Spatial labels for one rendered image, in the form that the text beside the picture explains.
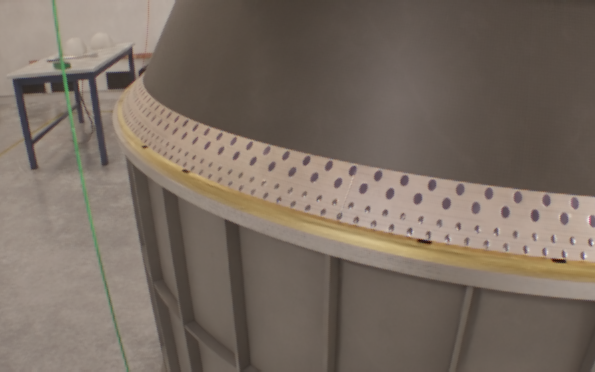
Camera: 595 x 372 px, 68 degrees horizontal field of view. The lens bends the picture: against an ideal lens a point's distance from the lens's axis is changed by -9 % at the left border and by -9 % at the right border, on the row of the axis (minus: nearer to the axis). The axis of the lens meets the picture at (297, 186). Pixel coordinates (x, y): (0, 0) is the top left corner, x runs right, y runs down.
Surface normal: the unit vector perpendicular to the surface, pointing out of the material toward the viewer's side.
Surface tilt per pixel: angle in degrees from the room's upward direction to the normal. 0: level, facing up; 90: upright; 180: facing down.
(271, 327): 90
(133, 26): 90
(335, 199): 43
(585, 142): 62
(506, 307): 90
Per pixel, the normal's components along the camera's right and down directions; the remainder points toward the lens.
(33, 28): -0.01, 0.41
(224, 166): -0.46, -0.45
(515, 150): -0.28, -0.07
